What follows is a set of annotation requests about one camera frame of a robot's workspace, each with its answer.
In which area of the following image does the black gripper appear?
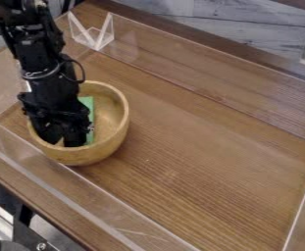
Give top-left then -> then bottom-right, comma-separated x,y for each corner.
19,62 -> 91,147

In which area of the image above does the green rectangular block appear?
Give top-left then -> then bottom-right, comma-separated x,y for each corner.
79,96 -> 93,145

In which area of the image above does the brown wooden bowl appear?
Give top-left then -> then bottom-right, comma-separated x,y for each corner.
28,80 -> 130,166

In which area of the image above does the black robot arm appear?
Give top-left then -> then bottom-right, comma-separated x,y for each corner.
0,0 -> 91,147

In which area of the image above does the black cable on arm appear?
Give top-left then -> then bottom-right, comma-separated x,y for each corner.
57,58 -> 87,84

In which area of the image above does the clear acrylic corner bracket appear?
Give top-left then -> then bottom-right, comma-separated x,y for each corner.
67,12 -> 114,51

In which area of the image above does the clear acrylic tray wall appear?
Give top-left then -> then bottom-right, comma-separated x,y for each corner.
0,1 -> 305,251

